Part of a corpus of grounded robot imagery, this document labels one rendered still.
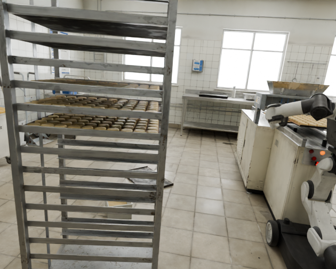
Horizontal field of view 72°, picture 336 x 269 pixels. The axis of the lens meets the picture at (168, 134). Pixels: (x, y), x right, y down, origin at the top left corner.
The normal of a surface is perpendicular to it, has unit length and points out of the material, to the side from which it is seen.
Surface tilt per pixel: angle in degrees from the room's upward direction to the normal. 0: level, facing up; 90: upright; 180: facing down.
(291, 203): 90
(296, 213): 90
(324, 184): 115
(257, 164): 90
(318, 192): 101
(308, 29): 90
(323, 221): 33
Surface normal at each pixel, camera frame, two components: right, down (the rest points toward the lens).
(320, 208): -0.03, -0.68
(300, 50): -0.16, 0.24
